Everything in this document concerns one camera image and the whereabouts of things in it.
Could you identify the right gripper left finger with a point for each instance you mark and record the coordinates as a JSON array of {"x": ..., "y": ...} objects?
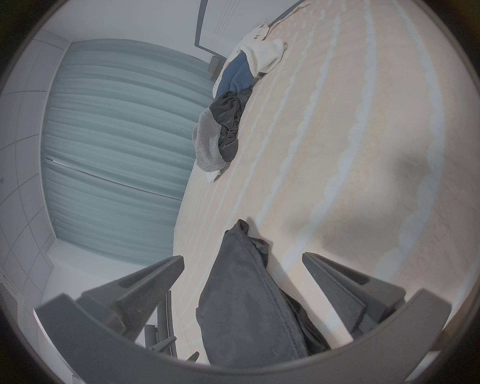
[{"x": 150, "y": 285}]

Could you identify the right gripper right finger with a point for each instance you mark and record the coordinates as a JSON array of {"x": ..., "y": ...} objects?
[{"x": 337, "y": 285}]

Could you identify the black T-shirt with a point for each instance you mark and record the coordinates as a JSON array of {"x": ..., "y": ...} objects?
[{"x": 243, "y": 311}]

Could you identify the bed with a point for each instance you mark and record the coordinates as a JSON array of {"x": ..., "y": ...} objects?
[{"x": 356, "y": 150}]

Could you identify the pile of clothes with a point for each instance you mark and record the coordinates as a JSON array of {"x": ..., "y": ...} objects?
[{"x": 225, "y": 123}]

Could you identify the black chest of drawers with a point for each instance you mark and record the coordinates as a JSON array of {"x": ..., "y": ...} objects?
[{"x": 165, "y": 330}]

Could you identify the blue-green curtain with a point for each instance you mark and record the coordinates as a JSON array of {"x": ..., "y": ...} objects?
[
  {"x": 112, "y": 213},
  {"x": 123, "y": 105}
]

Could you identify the white ceiling air vent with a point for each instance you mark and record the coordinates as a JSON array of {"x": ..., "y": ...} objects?
[{"x": 9, "y": 300}]

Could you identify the grey bedside table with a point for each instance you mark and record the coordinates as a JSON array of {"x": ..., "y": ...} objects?
[{"x": 215, "y": 65}]

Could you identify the white printed pillow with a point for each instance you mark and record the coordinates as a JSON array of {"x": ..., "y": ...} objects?
[{"x": 258, "y": 32}]

